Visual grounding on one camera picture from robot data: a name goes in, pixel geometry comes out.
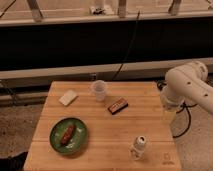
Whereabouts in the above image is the small clear bottle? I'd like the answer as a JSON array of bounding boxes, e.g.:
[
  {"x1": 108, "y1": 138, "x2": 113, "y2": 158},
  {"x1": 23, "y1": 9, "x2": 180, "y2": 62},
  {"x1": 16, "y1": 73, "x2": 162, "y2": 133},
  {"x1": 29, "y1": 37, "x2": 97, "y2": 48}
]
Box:
[{"x1": 130, "y1": 136, "x2": 147, "y2": 160}]

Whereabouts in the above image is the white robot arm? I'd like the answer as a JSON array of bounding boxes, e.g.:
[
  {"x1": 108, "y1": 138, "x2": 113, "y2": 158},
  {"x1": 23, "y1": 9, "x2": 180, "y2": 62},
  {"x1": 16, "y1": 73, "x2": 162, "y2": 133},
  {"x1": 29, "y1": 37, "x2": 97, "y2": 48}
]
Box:
[{"x1": 160, "y1": 61, "x2": 213, "y2": 125}]

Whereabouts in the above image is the brown chocolate bar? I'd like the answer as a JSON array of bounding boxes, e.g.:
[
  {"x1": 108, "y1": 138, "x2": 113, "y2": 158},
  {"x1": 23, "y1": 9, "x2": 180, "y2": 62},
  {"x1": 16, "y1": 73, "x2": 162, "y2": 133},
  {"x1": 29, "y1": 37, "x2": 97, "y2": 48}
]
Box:
[{"x1": 108, "y1": 98, "x2": 128, "y2": 115}]

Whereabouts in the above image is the clear plastic cup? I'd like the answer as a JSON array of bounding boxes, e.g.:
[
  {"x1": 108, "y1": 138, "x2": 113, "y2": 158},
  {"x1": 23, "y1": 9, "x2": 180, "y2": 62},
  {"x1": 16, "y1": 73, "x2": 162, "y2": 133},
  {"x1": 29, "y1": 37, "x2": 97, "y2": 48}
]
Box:
[{"x1": 91, "y1": 80, "x2": 107, "y2": 101}]

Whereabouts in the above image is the green plate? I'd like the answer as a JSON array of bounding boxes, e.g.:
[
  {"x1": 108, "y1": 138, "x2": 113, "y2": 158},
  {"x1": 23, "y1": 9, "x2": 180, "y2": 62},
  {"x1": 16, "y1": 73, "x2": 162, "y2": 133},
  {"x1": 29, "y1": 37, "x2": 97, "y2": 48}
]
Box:
[{"x1": 49, "y1": 117, "x2": 88, "y2": 155}]

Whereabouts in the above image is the brown sausage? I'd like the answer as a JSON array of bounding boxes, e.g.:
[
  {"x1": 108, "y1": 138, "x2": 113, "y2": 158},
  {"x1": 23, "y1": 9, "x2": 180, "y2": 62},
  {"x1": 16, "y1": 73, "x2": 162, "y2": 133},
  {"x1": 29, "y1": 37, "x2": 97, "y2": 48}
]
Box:
[{"x1": 61, "y1": 125, "x2": 75, "y2": 145}]

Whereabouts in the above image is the white sponge block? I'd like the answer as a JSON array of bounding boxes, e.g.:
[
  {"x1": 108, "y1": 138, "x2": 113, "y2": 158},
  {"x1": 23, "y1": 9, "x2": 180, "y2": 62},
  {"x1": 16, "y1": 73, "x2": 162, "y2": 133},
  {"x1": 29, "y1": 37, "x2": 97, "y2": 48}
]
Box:
[{"x1": 59, "y1": 90, "x2": 78, "y2": 106}]

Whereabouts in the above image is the black floor cable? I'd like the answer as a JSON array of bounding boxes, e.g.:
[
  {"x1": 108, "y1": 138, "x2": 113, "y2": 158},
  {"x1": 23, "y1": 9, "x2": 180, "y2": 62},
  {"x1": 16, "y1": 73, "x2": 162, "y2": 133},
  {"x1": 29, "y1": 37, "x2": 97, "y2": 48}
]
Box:
[{"x1": 156, "y1": 79, "x2": 198, "y2": 139}]

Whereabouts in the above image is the black hanging cable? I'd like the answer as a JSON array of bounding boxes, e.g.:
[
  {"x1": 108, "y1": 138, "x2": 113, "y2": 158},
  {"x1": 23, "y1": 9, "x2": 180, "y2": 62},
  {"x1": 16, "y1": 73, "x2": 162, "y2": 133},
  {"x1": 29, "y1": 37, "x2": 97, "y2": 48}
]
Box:
[{"x1": 111, "y1": 9, "x2": 141, "y2": 81}]

